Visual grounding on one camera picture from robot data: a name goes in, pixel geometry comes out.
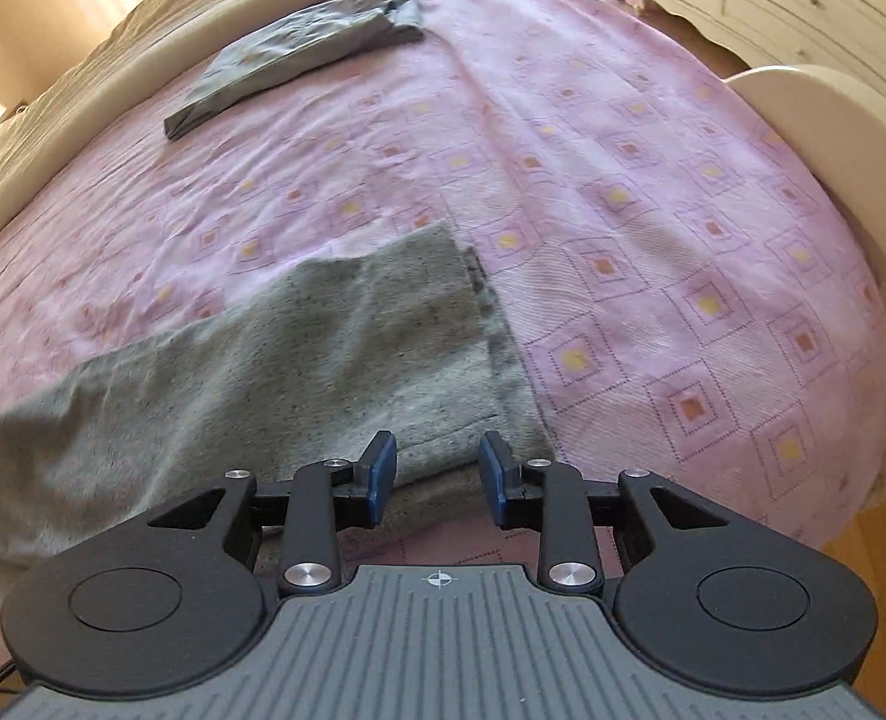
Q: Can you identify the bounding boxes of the pink patterned bedspread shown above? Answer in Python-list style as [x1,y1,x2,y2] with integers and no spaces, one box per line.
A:
[0,0,886,662]

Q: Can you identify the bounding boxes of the cream bed footboard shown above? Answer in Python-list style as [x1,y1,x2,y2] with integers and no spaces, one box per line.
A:
[728,64,886,515]

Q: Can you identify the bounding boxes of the light grey speckled pants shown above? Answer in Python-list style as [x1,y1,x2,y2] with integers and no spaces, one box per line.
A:
[0,221,556,565]

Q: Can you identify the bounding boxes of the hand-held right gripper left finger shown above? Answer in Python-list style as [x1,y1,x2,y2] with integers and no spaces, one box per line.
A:
[146,429,399,592]

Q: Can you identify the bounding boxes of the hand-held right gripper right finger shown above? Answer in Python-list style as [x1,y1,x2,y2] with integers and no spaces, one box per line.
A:
[478,431,723,592]

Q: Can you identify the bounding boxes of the dark grey folded cloth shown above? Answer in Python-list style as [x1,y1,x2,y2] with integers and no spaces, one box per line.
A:
[164,0,426,140]

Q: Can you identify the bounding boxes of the beige duvet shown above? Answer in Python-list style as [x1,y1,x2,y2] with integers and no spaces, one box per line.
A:
[0,0,489,275]

